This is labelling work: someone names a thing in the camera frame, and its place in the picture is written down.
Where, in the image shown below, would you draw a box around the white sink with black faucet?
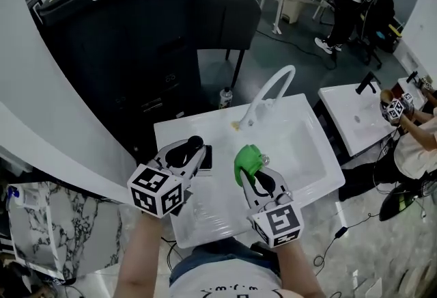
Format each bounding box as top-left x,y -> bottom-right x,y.
318,81 -> 399,158

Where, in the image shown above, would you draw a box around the white sink basin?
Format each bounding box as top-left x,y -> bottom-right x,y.
153,93 -> 346,249

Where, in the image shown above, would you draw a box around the person's blue jeans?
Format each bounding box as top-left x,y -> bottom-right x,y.
169,238 -> 284,286

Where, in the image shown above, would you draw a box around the black oval bag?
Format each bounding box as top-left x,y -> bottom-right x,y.
378,182 -> 427,222

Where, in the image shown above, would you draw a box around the dark grey chair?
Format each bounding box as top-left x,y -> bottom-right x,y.
191,0 -> 263,85

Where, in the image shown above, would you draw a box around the white curved faucet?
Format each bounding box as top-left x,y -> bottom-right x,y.
238,64 -> 296,132

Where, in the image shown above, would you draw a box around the small white soap dispenser box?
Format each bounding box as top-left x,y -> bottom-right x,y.
187,135 -> 214,177

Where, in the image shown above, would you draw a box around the person's white t-shirt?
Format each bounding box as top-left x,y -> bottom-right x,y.
169,254 -> 305,298

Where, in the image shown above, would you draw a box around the black faucet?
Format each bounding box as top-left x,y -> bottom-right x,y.
354,70 -> 382,96

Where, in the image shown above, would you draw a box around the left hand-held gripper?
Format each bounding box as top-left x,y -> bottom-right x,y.
126,138 -> 208,219

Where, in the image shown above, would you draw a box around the person's right forearm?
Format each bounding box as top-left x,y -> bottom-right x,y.
276,240 -> 327,298

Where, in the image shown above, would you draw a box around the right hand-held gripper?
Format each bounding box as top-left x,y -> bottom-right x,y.
240,168 -> 305,249

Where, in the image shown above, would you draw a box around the black waist battery pack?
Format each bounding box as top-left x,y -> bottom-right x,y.
251,241 -> 274,257

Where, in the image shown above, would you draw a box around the person's left forearm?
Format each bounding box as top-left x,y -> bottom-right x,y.
114,211 -> 165,298

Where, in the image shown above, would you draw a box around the black case with yellow top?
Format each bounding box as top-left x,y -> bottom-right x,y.
387,23 -> 404,53

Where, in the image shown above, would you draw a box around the large black printer machine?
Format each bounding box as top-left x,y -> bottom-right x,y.
33,0 -> 202,161

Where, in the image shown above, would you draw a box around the white waste bin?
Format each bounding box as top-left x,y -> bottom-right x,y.
280,0 -> 305,24

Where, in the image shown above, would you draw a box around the green cloth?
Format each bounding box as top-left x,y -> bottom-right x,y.
234,144 -> 264,187

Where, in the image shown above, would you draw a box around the marble pattern sink cabinet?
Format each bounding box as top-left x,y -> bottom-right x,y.
6,180 -> 124,282

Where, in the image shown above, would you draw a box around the black office chair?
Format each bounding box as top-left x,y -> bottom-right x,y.
354,0 -> 397,70

